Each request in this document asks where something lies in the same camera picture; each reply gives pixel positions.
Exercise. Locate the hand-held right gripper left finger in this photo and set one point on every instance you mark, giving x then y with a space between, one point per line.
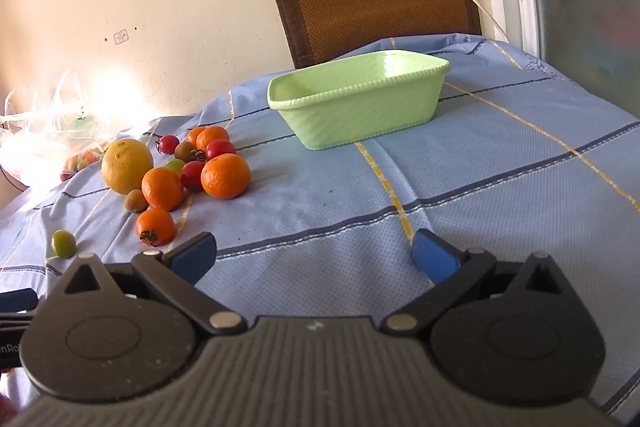
192 257

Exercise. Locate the orange tomato with stem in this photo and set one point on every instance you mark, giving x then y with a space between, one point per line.
156 224

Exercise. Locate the red cherry tomato with stem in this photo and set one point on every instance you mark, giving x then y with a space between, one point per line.
169 143

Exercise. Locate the light green plastic basket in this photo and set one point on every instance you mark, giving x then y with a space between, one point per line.
360 117

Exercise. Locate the white and pink wall sticker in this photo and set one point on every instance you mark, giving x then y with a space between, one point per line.
121 37

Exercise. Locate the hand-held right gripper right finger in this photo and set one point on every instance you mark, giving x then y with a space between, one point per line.
434 257

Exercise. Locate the green cherry tomato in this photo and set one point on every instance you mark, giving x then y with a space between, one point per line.
175 166
64 243

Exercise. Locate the clear plastic bag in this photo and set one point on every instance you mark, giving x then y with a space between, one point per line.
40 142

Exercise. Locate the blue checked tablecloth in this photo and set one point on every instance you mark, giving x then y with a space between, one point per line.
500 157

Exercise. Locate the green bagged tomato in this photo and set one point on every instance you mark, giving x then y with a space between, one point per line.
82 165

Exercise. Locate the dark green-brown tomato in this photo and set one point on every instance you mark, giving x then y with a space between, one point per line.
186 151

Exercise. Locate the white framed glass door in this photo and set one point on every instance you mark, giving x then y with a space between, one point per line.
575 7

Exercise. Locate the large yellow citrus fruit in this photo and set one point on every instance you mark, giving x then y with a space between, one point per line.
127 167

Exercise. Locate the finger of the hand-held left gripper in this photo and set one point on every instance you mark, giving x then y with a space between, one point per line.
17 299

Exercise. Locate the person's left hand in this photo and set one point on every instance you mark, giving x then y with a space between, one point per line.
6 405

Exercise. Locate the orange tangerine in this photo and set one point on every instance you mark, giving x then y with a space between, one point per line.
192 135
225 177
212 137
161 189

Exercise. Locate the red bagged tomato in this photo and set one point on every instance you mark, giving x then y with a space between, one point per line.
66 177

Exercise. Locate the small brown kiwi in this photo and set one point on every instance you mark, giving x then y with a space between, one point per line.
136 201

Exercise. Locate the orange bagged tomato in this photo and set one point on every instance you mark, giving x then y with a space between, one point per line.
90 156

